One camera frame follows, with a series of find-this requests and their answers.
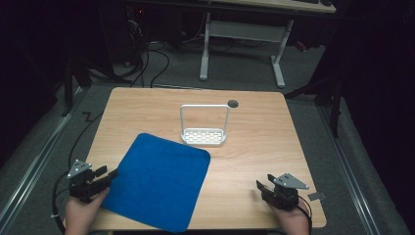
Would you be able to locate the bundle of black floor cables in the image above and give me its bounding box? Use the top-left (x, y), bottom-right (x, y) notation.
top-left (121, 18), bottom-right (171, 88)

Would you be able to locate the white metal desk frame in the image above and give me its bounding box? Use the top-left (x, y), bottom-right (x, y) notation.
top-left (199, 12), bottom-right (296, 89)

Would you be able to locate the black cable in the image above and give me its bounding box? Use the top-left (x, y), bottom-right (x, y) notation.
top-left (51, 111), bottom-right (105, 235)
top-left (297, 194), bottom-right (313, 235)

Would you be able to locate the grey tape piece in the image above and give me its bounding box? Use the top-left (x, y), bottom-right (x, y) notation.
top-left (306, 191), bottom-right (327, 202)

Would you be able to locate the blue cloth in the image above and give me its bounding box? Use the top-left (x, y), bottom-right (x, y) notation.
top-left (100, 132), bottom-right (211, 234)

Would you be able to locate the white rack with handle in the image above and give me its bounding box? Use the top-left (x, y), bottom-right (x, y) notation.
top-left (179, 103), bottom-right (231, 148)

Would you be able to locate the person's left hand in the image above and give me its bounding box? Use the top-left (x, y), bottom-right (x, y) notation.
top-left (64, 187), bottom-right (111, 235)

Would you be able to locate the aluminium floor rail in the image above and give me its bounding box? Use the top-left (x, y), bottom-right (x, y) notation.
top-left (0, 87), bottom-right (84, 229)
top-left (318, 106), bottom-right (382, 235)

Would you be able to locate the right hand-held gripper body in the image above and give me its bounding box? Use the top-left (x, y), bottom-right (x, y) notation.
top-left (260, 172), bottom-right (310, 212)

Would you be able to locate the black metal stand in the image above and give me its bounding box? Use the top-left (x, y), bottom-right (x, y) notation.
top-left (60, 57), bottom-right (94, 118)
top-left (283, 72), bottom-right (346, 139)

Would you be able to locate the person's right hand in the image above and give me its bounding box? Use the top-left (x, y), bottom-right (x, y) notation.
top-left (267, 199), bottom-right (311, 235)

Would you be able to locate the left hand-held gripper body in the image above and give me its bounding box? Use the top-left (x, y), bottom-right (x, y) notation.
top-left (67, 159), bottom-right (113, 204)

